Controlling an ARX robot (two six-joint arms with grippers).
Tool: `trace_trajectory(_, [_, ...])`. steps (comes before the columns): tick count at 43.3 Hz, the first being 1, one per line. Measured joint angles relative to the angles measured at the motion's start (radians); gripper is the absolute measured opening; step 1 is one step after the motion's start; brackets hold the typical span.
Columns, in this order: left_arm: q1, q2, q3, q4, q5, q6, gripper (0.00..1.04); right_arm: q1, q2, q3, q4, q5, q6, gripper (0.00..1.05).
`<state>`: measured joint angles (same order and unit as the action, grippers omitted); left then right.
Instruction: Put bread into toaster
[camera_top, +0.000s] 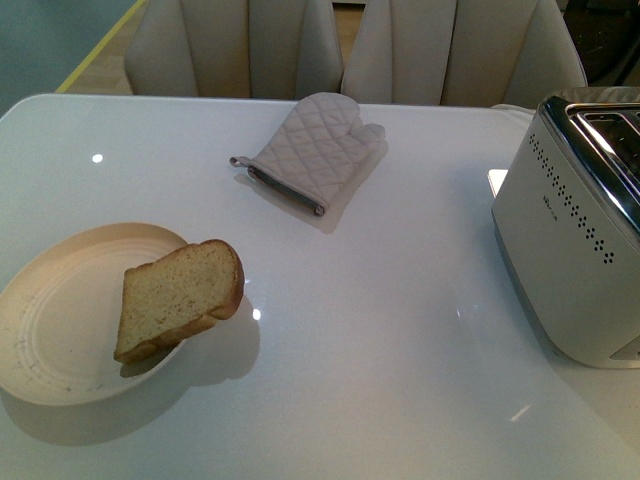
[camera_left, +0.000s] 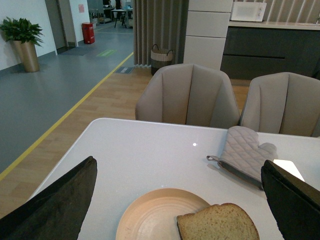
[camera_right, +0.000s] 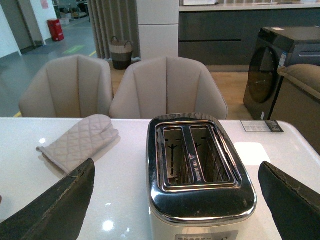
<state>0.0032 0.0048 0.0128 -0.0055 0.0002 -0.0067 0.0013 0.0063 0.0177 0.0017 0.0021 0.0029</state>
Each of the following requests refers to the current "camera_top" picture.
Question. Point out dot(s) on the slice of bread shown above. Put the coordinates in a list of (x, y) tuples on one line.
[(176, 297)]

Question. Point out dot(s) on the beige round plate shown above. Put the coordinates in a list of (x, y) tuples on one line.
[(60, 317)]

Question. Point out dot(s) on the silver white toaster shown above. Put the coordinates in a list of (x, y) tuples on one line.
[(567, 220)]

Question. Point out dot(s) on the grey quilted oven mitt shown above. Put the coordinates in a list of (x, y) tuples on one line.
[(319, 147)]

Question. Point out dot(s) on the right beige upholstered chair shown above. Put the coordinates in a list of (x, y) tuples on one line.
[(461, 53)]

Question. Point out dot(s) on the beige upholstered chair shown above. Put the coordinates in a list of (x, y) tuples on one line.
[(281, 50), (461, 53)]

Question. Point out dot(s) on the left beige upholstered chair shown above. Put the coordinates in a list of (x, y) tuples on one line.
[(281, 50)]

